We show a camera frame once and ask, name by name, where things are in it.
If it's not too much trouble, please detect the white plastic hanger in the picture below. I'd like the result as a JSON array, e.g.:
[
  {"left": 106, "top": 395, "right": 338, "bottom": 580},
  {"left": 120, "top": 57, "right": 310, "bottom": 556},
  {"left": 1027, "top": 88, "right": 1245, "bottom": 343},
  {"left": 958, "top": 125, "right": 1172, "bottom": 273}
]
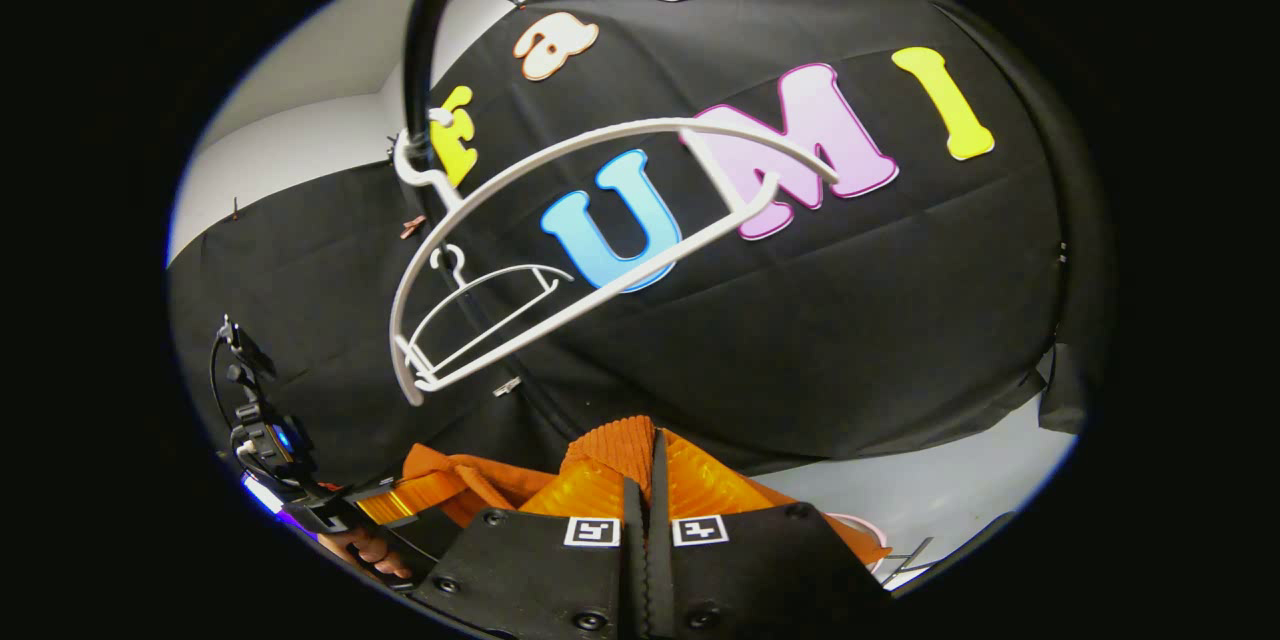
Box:
[
  {"left": 388, "top": 106, "right": 841, "bottom": 407},
  {"left": 408, "top": 243, "right": 576, "bottom": 391}
]

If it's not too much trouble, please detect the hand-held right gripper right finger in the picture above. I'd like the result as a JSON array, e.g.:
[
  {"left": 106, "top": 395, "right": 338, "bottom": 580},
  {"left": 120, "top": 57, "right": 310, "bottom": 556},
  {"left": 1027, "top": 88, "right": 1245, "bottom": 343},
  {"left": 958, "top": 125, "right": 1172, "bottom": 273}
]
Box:
[{"left": 647, "top": 427, "right": 893, "bottom": 640}]

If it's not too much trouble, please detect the white pink-rimmed laundry hamper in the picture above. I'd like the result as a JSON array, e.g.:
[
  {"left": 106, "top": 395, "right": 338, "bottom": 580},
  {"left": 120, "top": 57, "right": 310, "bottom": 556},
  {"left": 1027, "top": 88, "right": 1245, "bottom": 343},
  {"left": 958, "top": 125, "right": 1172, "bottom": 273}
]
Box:
[{"left": 828, "top": 512, "right": 891, "bottom": 573}]

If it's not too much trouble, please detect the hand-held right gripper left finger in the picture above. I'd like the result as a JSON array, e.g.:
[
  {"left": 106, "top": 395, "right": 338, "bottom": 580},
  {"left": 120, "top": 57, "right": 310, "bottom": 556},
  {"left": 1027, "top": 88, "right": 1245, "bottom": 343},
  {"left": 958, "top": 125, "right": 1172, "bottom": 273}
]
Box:
[{"left": 412, "top": 473, "right": 649, "bottom": 640}]

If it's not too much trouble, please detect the orange corduroy jacket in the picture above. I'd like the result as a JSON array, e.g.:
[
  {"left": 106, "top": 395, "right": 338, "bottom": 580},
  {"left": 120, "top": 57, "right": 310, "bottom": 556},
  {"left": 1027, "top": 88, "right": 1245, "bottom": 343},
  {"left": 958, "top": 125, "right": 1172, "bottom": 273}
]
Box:
[{"left": 400, "top": 415, "right": 891, "bottom": 566}]

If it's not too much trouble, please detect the black clothes rack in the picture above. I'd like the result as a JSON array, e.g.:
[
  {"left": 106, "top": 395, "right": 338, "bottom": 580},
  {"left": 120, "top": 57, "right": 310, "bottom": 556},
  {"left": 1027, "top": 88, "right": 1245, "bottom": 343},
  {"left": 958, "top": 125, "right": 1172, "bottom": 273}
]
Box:
[{"left": 400, "top": 0, "right": 591, "bottom": 441}]

